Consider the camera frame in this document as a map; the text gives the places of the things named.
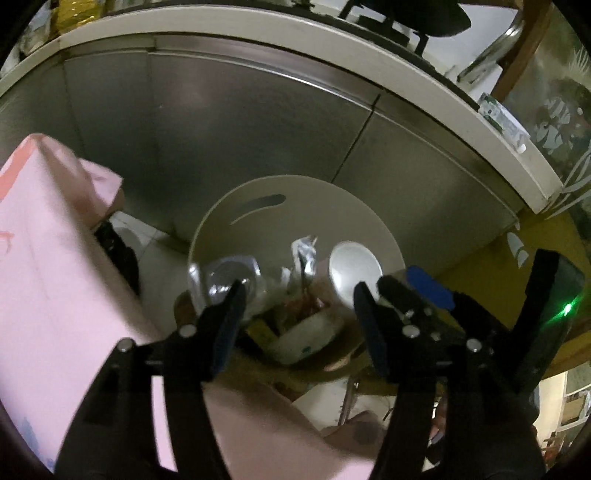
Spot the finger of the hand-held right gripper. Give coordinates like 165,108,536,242
406,265,514,343
376,275,445,329

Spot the wooden framed glass door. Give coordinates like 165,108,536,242
457,0,591,222

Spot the silver brown foil wrapper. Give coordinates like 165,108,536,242
290,235,320,288

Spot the pink floral tablecloth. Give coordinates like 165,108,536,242
0,133,375,480

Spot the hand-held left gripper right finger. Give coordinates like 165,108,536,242
353,281,546,480

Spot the black frying pan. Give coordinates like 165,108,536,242
339,0,472,54

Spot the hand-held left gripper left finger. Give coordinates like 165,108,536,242
55,279,247,480

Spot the clear bottle with green label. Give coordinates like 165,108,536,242
187,256,269,320

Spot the green white packet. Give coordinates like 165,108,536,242
478,92,530,154

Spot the large cooking oil bottle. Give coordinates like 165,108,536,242
53,0,101,32

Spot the white paper cup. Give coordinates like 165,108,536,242
329,241,384,308

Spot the beige round bin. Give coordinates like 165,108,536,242
187,174,407,370

